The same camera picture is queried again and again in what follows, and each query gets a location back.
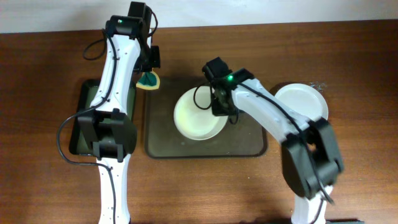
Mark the black water tray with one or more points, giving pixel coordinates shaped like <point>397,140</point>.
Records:
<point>77,145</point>

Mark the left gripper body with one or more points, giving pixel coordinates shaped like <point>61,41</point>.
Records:
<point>150,60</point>

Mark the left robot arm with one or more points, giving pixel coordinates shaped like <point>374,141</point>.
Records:
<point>106,126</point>

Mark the grey plate yellow stain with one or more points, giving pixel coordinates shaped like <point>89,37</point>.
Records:
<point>304,100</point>

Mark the green yellow sponge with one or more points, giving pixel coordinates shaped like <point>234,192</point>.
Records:
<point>148,81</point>

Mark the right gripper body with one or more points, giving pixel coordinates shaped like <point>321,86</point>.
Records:
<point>221,109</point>

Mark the large brown serving tray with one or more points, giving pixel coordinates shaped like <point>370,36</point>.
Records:
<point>247,138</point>

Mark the white plate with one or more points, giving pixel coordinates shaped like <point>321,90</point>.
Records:
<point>193,122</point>

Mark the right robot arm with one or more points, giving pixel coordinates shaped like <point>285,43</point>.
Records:
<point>311,158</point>

